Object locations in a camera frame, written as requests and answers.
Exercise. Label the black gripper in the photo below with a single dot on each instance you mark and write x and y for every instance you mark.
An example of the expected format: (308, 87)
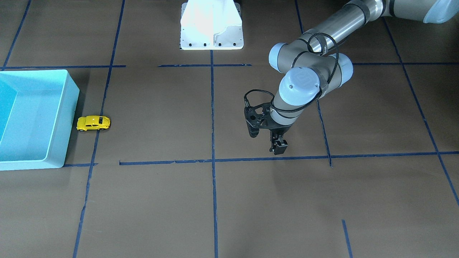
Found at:
(280, 128)

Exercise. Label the yellow beetle toy car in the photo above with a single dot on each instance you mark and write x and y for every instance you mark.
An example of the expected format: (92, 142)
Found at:
(93, 122)

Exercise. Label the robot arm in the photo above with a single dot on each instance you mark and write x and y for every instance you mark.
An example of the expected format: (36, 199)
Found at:
(312, 65)

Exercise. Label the light blue plastic bin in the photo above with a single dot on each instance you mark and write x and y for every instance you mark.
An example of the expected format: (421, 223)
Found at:
(37, 113)

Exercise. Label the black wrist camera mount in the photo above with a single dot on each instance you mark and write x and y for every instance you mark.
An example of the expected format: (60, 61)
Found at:
(258, 117)

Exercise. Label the white camera stand base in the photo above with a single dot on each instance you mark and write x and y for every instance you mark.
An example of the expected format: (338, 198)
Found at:
(210, 25)

